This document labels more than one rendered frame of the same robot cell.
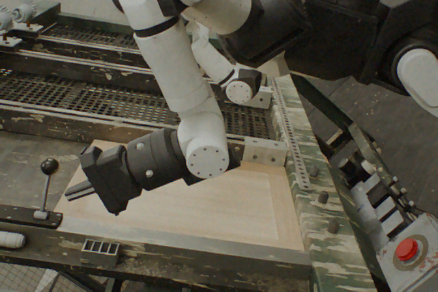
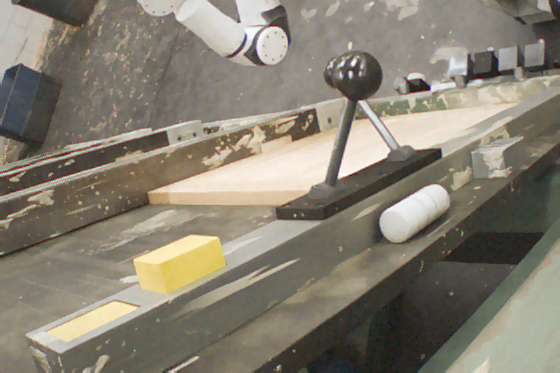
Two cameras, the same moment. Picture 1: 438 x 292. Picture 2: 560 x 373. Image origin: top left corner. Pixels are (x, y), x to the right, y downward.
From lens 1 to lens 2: 1.09 m
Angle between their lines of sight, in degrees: 43
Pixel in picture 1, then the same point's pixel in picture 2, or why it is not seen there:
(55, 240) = (447, 182)
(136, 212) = not seen: hidden behind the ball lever
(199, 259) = (536, 122)
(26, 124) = (27, 223)
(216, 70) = (231, 28)
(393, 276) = not seen: outside the picture
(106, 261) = (521, 154)
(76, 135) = (117, 200)
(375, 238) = not seen: hidden behind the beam
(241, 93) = (277, 44)
